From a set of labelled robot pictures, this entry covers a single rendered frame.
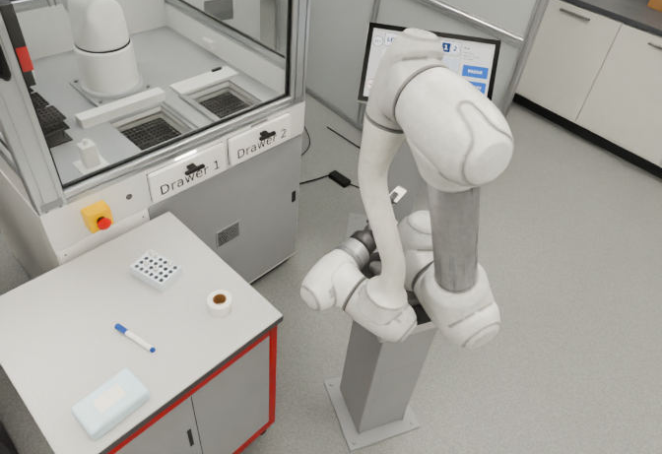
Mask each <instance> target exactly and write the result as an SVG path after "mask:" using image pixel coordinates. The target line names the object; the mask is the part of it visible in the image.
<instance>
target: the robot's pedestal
mask: <svg viewBox="0 0 662 454"><path fill-rule="evenodd" d="M436 331H437V328H436V327H435V325H434V324H433V323H432V322H428V323H425V324H421V325H417V326H416V327H415V329H414V330H413V331H412V332H411V334H410V335H409V336H408V337H407V338H406V339H405V340H404V341H403V342H397V343H394V342H390V341H387V340H384V339H382V338H380V337H378V336H376V335H374V334H373V333H371V332H369V331H368V330H367V329H366V328H364V327H363V326H362V325H360V324H359V323H358V322H356V321H355V320H354V319H353V324H352V329H351V334H350V339H349V344H348V349H347V354H346V359H345V364H344V369H343V374H342V376H339V377H335V378H332V379H329V380H325V381H324V385H325V388H326V391H327V393H328V396H329V398H330V401H331V404H332V406H333V409H334V412H335V414H336V417H337V420H338V422H339V425H340V427H341V429H342V432H343V434H344V437H345V440H346V442H347V445H348V448H349V450H350V452H353V451H356V450H359V449H361V448H364V447H367V446H369V445H372V444H375V443H377V442H380V441H383V440H386V439H389V438H392V437H395V436H397V435H400V434H403V433H406V432H409V431H412V430H414V429H417V428H420V426H419V424H418V421H417V419H416V417H415V415H414V413H413V411H412V409H411V407H410V405H409V402H410V399H411V397H412V394H413V391H414V389H415V386H416V384H417V381H418V379H419V376H420V373H421V371H422V368H423V366H424V363H425V361H426V358H427V355H428V353H429V350H430V346H431V344H432V341H433V338H434V336H435V333H436Z"/></svg>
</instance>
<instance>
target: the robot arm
mask: <svg viewBox="0 0 662 454"><path fill-rule="evenodd" d="M443 55H444V52H443V48H442V44H441V41H440V40H439V39H438V38H437V36H436V35H435V34H434V33H432V32H428V31H424V30H419V29H412V28H409V29H405V30H404V31H403V32H400V33H399V34H398V35H397V36H396V37H395V38H394V40H393V41H392V42H391V44H390V45H389V47H388V48H387V50H386V51H385V53H384V55H383V57H382V58H381V61H380V63H379V65H378V68H377V70H376V73H375V76H374V79H373V81H372V84H371V88H370V91H369V96H368V101H367V106H366V111H365V115H364V131H363V138H362V144H361V150H360V157H359V169H358V175H359V186H360V191H361V195H362V199H363V203H364V208H365V211H366V214H367V220H366V222H367V223H368V225H367V226H365V228H364V230H357V231H355V232H354V233H353V234H352V235H351V236H350V237H347V238H345V239H343V241H342V242H341V243H339V245H338V246H337V247H335V248H334V249H333V251H332V252H330V253H329V254H326V255H325V256H324V257H322V258H321V259H320V260H319V261H318V262H317V263H316V264H315V265H314V266H313V267H312V269H311V270H310V271H309V272H308V274H307V275H306V277H305V278H304V280H303V281H302V284H301V288H300V295H301V298H302V299H303V301H304V302H305V303H306V305H307V306H308V307H309V308H311V309H312V310H314V311H322V310H326V309H329V308H331V307H332V306H335V307H338V308H340V309H342V310H344V311H345V312H346V313H348V314H349V315H350V316H351V317H352V318H353V319H354V320H355V321H356V322H358V323H359V324H360V325H362V326H363V327H364V328H366V329H367V330H368V331H369V332H371V333H373V334H374V335H376V336H378V337H380V338H382V339H384V340H387V341H390V342H394V343H397V342H403V341H404V340H405V339H406V338H407V337H408V336H409V335H410V334H411V332H412V331H413V330H414V329H415V327H416V326H417V316H416V313H415V311H414V309H413V308H412V306H414V305H421V306H422V307H423V309H424V311H425V312H426V314H427V315H428V317H429V318H430V320H431V321H432V323H433V324H434V325H435V327H436V328H437V329H438V330H439V332H440V333H441V334H442V335H443V336H444V337H445V338H446V339H447V340H449V341H450V342H452V343H453V344H455V345H457V346H459V347H461V348H464V349H465V348H466V349H470V350H472V349H476V348H478V347H480V346H482V345H483V344H485V343H487V342H488V341H489V340H491V339H492V338H493V337H494V336H495V335H496V334H497V332H498V329H499V325H500V317H499V310H498V307H497V304H496V303H495V301H494V296H493V294H492V291H491V288H490V284H489V281H488V276H487V274H486V272H485V270H484V268H483V267H482V266H481V265H480V264H479V263H478V252H479V228H480V206H481V186H482V185H485V184H487V183H489V182H491V181H493V180H494V179H496V178H497V177H498V176H499V175H501V174H502V173H503V171H504V170H505V169H506V168H507V166H508V164H509V162H510V160H511V158H512V155H513V151H514V141H513V137H512V134H511V131H510V128H509V126H508V124H507V122H506V120H505V118H504V117H503V115H502V114H501V112H500V111H499V110H498V108H497V107H496V106H495V105H494V104H493V103H492V102H491V101H490V100H489V99H488V98H487V97H486V96H485V95H484V94H483V93H482V92H480V91H479V90H478V89H477V88H476V87H475V86H473V85H472V84H471V83H470V82H468V81H467V80H466V79H464V78H463V77H461V76H459V75H457V74H455V73H454V72H452V71H451V70H450V69H449V68H448V67H447V66H446V65H445V64H444V63H443V62H442V58H443ZM405 139H406V140H407V143H408V145H409V147H410V149H411V152H412V154H413V156H414V159H415V162H416V164H417V167H418V170H419V173H420V175H421V177H422V178H423V179H424V181H425V182H427V183H428V192H429V205H430V210H429V211H418V212H415V213H413V214H411V215H410V216H407V217H406V218H404V219H403V220H402V221H401V223H400V224H399V225H398V226H397V224H398V223H399V222H398V221H396V220H395V217H394V213H393V209H392V205H393V206H394V205H396V203H397V202H398V201H399V200H400V199H401V198H402V197H403V195H404V194H405V193H406V192H407V190H406V189H404V188H402V187H400V186H397V187H396V188H395V189H394V190H393V191H392V192H391V193H390V194H389V192H388V186H387V172H388V168H389V166H390V164H391V162H392V160H393V158H394V156H395V155H396V153H397V152H398V150H399V148H400V147H401V145H402V144H403V142H404V141H405ZM376 248H377V249H378V252H379V256H380V259H381V262H379V261H372V262H371V263H370V265H369V268H370V269H371V271H372V272H373V273H374V275H375V277H373V278H371V279H368V278H367V277H365V276H364V275H363V274H362V273H361V269H362V268H363V267H364V265H365V264H366V263H367V262H368V260H369V256H370V255H371V254H372V252H373V251H374V250H375V249H376Z"/></svg>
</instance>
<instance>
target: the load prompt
mask: <svg viewBox="0 0 662 454"><path fill-rule="evenodd" d="M398 34H399V33H392V32H386V33H385V39H384V44H383V45H387V46H389V45H390V44H391V42H392V41H393V40H394V38H395V37H396V36H397V35H398ZM440 41H441V44H442V48H443V52H444V54H449V55H456V56H460V52H461V46H462V42H455V41H448V40H441V39H440Z"/></svg>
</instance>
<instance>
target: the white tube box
mask: <svg viewBox="0 0 662 454"><path fill-rule="evenodd" d="M156 253H157V252H156ZM157 254H158V258H157V259H155V258H154V256H153V255H152V256H149V253H148V252H146V253H145V254H144V255H143V256H141V257H140V258H139V259H138V260H137V261H135V262H134V263H133V264H132V265H131V266H129V267H130V271H131V274H132V275H133V276H134V277H136V278H138V279H140V280H141V281H143V282H145V283H147V284H148V285H150V286H152V287H153V288H155V289H157V290H159V291H160V292H165V291H166V290H167V289H168V288H169V287H170V286H171V285H172V284H173V283H174V282H175V281H176V280H178V279H179V278H180V277H181V276H182V275H183V273H182V267H181V266H180V265H178V264H176V263H174V262H172V261H171V260H170V261H171V263H172V264H171V265H172V266H171V267H169V266H168V264H167V261H168V260H169V259H167V258H165V257H164V256H162V255H161V254H159V253H157ZM145 260H147V261H148V265H149V266H147V267H145V266H144V263H143V262H144V261H145ZM154 266H158V272H154V269H153V267H154Z"/></svg>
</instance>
